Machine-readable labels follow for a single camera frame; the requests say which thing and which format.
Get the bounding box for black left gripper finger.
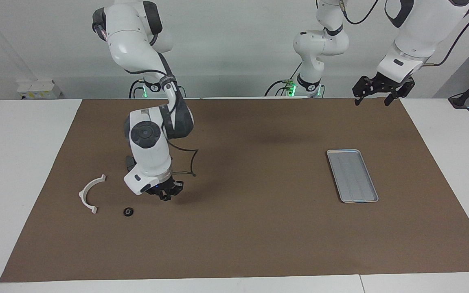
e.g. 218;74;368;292
384;78;416;107
352;76;373;107

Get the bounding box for silver metal tray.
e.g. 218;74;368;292
327;149;379;203

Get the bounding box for brown table mat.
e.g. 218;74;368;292
0;98;469;283

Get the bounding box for white power box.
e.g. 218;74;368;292
16;79;64;100

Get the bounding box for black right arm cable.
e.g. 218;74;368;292
125;68;199;178

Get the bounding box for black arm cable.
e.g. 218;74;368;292
264;0;469;97
125;68;199;178

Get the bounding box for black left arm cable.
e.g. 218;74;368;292
264;0;469;97

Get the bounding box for white semicircular plastic bracket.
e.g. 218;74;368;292
78;174;107;215

